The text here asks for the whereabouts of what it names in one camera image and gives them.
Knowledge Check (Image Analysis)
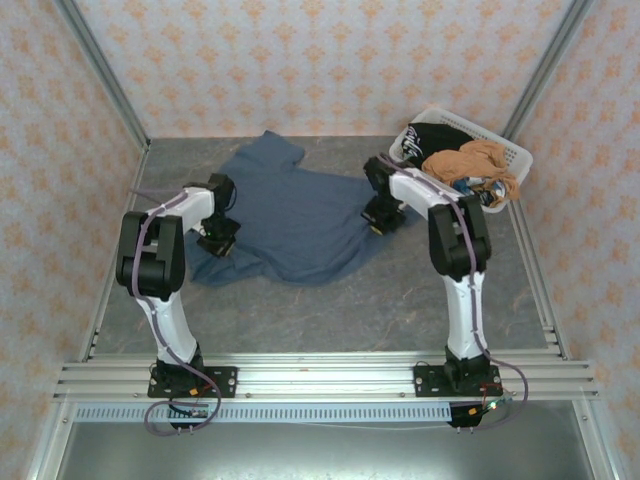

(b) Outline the blue t-shirt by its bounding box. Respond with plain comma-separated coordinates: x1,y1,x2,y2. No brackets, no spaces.
189,130,421,287

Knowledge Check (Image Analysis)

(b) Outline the black t-shirt white print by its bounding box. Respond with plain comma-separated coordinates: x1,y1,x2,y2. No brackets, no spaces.
399,121,474,169

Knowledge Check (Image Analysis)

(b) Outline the orange-brown t-shirt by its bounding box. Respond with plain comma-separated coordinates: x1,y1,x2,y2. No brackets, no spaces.
422,139,521,201

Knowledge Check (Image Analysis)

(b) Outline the blue white patterned garment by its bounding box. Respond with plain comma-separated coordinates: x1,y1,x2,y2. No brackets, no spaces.
452,177,506,209

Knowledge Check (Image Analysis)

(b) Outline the white plastic laundry basket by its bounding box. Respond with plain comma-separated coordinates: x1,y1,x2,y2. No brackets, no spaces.
388,105,535,215

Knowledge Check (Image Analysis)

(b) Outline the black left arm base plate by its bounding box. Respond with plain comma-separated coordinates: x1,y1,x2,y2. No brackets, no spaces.
147,366,239,400

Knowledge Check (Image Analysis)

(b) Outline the aluminium mounting rail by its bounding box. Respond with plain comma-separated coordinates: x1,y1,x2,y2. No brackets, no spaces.
52,352,601,401

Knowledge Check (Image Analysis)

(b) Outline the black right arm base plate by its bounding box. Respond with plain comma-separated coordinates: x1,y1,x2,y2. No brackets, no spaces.
413,363,504,399

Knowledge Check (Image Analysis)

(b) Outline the white slotted cable duct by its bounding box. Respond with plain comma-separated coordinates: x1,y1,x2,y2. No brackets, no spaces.
74,403,454,424

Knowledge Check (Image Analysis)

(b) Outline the aluminium corner post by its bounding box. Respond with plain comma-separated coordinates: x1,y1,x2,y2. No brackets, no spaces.
502,0,596,141
52,0,151,151

